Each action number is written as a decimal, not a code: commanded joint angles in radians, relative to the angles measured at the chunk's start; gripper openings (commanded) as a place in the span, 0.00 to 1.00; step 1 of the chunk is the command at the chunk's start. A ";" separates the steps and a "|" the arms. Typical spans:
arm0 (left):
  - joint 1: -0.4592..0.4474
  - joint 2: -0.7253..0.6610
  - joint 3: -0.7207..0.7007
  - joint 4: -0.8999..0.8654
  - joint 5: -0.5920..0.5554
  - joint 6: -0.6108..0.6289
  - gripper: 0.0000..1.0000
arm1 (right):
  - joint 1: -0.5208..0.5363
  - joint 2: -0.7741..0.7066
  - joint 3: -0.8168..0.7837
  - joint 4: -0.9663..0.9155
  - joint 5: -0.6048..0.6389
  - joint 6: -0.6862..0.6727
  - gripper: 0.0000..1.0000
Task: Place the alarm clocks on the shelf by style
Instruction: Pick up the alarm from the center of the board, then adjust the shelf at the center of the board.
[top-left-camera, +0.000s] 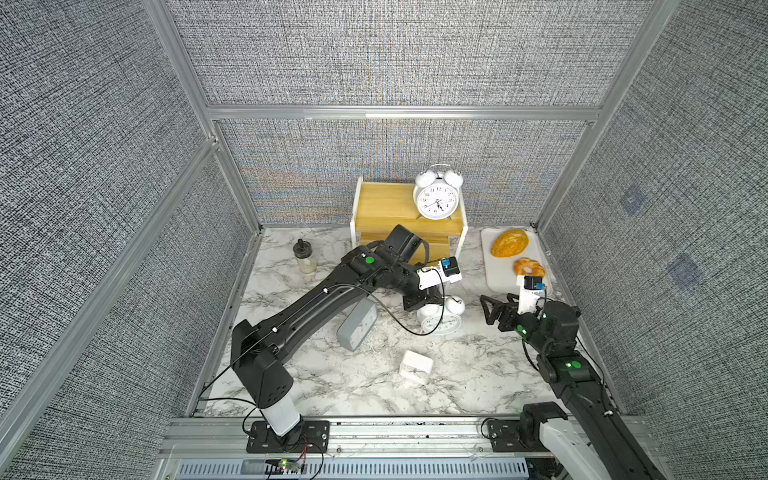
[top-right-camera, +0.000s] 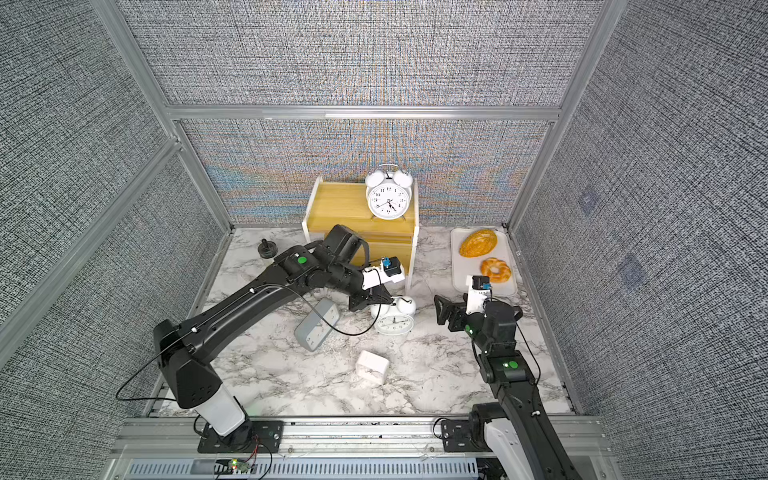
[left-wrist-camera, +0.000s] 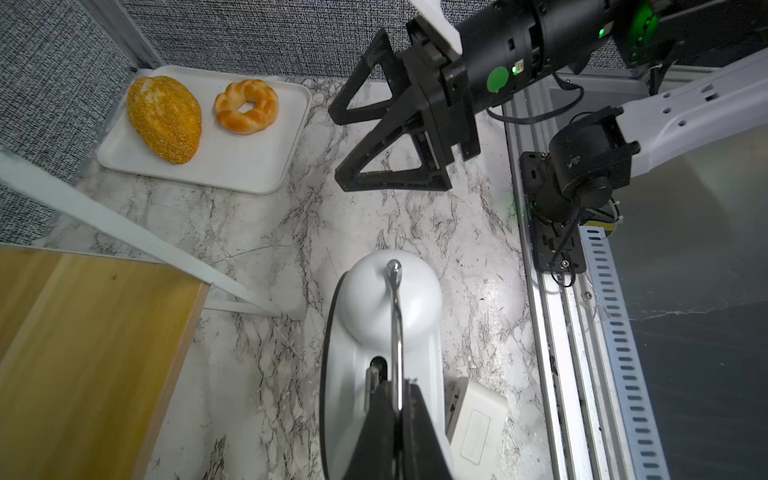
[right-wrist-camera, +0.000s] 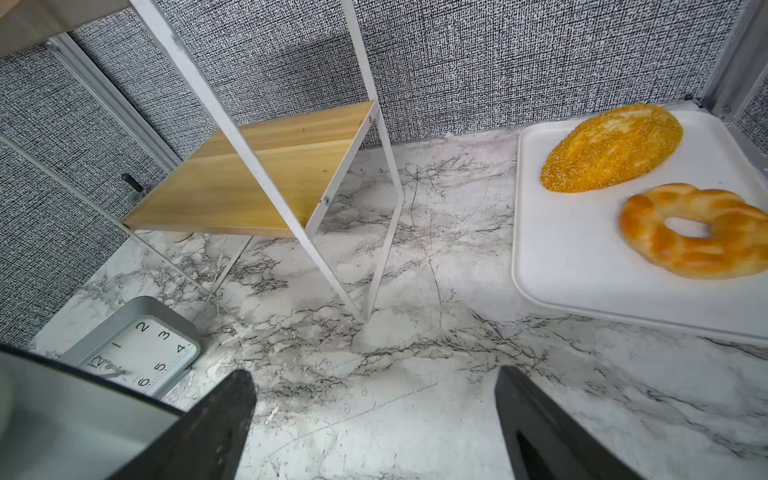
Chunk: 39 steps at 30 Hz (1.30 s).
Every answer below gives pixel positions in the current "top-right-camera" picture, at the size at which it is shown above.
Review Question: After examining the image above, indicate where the white cube digital clock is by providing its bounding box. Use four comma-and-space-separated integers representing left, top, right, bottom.
355, 350, 390, 385

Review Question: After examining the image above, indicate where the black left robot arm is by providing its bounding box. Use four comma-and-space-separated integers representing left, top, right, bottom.
153, 225, 405, 453

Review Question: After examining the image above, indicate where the glazed ring pastry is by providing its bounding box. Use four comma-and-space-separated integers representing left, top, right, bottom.
480, 257, 512, 284

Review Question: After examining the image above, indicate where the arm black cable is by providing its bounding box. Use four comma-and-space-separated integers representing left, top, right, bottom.
115, 263, 385, 403
467, 311, 542, 385

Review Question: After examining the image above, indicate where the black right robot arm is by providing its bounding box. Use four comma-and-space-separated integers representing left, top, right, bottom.
434, 295, 581, 479

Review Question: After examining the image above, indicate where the white cutting board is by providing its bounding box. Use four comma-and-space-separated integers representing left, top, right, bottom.
450, 228, 518, 297

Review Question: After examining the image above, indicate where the glass jar black lid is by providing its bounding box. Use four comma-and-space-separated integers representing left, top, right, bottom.
257, 238, 278, 263

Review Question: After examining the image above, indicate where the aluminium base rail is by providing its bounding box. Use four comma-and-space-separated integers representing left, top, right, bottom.
101, 415, 625, 480

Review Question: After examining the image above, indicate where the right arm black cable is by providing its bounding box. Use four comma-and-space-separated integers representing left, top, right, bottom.
467, 311, 542, 385

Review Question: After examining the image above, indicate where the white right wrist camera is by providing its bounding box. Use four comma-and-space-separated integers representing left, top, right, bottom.
466, 275, 492, 315

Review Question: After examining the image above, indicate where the white twin-bell alarm clock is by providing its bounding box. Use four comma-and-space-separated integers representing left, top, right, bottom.
364, 163, 414, 221

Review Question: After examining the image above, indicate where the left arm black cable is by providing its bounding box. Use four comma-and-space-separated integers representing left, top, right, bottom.
115, 263, 385, 403

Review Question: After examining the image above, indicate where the grey rectangular digital clock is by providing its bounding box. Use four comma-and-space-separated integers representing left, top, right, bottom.
294, 299, 340, 352

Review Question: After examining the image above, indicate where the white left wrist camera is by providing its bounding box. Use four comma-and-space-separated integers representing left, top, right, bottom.
362, 257, 406, 290

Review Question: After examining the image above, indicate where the yellow wooden two-tier shelf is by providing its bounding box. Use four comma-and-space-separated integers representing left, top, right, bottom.
302, 177, 420, 294

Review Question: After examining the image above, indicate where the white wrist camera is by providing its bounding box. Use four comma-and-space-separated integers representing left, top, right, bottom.
466, 275, 492, 315
362, 257, 406, 290

